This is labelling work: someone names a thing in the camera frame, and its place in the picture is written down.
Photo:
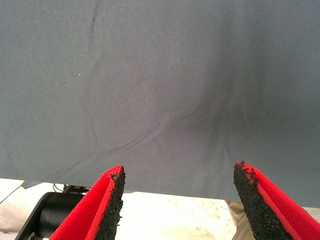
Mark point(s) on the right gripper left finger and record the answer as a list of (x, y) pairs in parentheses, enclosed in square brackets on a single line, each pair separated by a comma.
[(92, 212)]

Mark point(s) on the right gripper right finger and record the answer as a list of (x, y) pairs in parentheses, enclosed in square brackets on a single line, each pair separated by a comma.
[(275, 215)]

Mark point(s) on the dark grey table cloth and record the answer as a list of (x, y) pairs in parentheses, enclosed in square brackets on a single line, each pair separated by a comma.
[(160, 87)]

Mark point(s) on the khaki trouser leg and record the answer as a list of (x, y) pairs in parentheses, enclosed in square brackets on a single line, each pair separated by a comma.
[(237, 220)]

